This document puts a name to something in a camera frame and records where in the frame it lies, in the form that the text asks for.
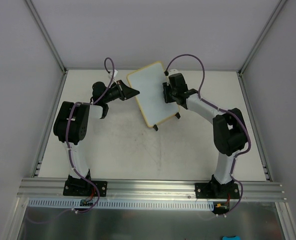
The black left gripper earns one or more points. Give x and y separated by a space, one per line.
123 90

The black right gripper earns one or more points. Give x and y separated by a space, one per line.
168 94

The yellow framed small whiteboard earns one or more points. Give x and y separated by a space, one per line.
149 81

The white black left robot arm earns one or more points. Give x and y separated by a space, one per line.
71 124

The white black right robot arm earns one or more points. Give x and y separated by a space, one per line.
229 131

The black right whiteboard stand foot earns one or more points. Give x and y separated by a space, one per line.
178 116

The blue object at bottom edge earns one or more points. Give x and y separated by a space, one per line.
231 238

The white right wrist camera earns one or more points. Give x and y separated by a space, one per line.
172 72

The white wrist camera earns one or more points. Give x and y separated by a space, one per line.
113 74
172 72

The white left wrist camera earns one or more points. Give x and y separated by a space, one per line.
113 74

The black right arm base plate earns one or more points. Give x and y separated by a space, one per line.
210 191

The left aluminium frame post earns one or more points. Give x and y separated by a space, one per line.
39 22

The aluminium frame post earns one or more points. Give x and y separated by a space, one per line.
262 35
39 22

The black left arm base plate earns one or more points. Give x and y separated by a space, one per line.
81 188

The white slotted cable duct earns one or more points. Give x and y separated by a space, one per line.
191 205

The right aluminium frame post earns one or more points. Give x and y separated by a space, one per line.
262 35

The aluminium mounting rail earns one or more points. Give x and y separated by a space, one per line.
164 190

